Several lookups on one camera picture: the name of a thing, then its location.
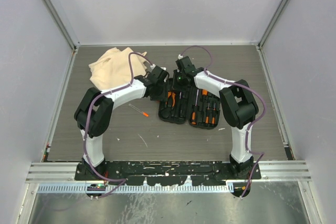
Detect orange black needle-nose pliers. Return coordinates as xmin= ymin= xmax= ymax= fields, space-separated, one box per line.
xmin=166 ymin=91 xmax=175 ymax=108

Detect thin orange-tip screwdriver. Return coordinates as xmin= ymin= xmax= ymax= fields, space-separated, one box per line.
xmin=128 ymin=104 xmax=149 ymax=117

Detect thin orange tip screwdriver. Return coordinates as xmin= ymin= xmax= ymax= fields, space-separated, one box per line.
xmin=191 ymin=89 xmax=199 ymax=125

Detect black plastic tool case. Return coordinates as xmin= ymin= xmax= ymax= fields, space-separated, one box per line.
xmin=158 ymin=77 xmax=221 ymax=130

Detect small orange black screwdriver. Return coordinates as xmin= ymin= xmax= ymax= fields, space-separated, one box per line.
xmin=205 ymin=104 xmax=209 ymax=124

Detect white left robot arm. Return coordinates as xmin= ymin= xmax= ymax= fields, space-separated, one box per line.
xmin=74 ymin=66 xmax=169 ymax=180

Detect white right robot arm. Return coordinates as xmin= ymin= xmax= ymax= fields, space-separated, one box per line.
xmin=176 ymin=55 xmax=259 ymax=179

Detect beige cloth bag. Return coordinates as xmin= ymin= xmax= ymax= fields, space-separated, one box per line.
xmin=89 ymin=47 xmax=147 ymax=90

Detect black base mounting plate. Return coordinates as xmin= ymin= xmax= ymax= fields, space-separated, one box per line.
xmin=75 ymin=160 xmax=262 ymax=186

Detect aluminium front rail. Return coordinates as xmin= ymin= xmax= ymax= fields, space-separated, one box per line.
xmin=26 ymin=161 xmax=311 ymax=185

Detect perforated cable tray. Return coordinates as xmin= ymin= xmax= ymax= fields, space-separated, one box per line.
xmin=37 ymin=183 xmax=234 ymax=194

